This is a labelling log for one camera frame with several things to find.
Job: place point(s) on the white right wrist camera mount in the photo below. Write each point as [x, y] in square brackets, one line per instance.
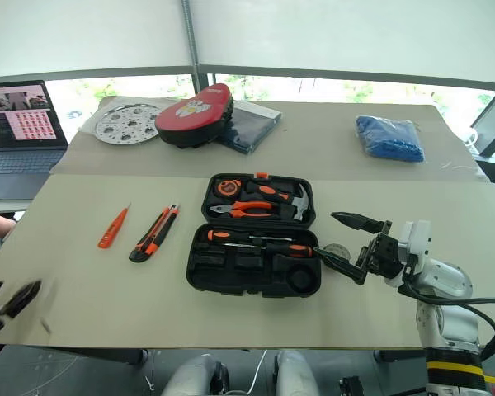
[414, 239]

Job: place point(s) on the dark blue laptop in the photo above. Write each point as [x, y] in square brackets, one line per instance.
[18, 136]

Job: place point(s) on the dark framed monitor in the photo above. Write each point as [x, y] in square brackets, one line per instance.
[493, 128]

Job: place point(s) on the packaged dark blue cloth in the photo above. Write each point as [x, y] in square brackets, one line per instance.
[249, 128]

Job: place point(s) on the grey rounded robot leg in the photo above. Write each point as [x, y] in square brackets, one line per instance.
[295, 373]
[194, 373]

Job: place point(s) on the black plastic tool case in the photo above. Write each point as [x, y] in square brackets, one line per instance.
[247, 284]

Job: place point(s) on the clear tape roll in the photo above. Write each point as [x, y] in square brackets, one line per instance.
[338, 249]

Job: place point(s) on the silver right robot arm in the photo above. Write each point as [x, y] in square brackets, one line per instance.
[449, 317]

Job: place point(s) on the screwdriver with thin shaft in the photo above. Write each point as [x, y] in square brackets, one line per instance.
[222, 236]

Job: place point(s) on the white mug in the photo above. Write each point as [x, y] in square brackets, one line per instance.
[471, 136]

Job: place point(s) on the orange black tape measure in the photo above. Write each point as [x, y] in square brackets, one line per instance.
[227, 187]

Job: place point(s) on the black table leg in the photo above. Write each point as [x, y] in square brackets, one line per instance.
[107, 355]

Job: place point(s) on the blue cloth in plastic bag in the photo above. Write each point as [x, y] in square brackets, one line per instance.
[389, 138]

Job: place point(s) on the small orange cutter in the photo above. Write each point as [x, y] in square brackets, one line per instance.
[111, 229]

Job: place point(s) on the orange black utility knife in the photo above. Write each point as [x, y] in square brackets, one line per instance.
[154, 237]

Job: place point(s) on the grey window frame post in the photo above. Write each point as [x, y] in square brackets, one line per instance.
[191, 45]

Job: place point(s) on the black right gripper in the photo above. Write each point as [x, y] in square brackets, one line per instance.
[381, 255]

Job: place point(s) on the red boxing pad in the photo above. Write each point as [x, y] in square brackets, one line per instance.
[189, 115]

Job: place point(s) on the perforated metal steamer plate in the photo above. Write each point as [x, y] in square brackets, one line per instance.
[125, 123]

